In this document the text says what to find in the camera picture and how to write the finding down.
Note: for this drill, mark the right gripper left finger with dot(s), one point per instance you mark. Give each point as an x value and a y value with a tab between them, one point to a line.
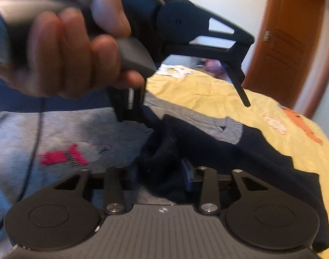
113	193

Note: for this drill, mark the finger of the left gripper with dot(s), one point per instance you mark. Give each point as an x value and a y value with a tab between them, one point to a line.
237	77

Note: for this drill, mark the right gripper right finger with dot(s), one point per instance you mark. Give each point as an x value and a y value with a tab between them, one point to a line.
202	186

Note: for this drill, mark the grey and navy knit sweater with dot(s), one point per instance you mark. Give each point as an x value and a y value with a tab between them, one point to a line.
42	142

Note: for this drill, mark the person's left hand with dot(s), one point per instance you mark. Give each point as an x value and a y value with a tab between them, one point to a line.
64	61

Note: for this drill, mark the pink plastic bag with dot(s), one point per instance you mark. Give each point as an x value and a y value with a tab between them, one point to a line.
215	69

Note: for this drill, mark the brown wooden door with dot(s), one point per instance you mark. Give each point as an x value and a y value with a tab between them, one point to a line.
285	49

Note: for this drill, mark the yellow patterned bed cover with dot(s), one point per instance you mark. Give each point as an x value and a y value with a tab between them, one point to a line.
218	99

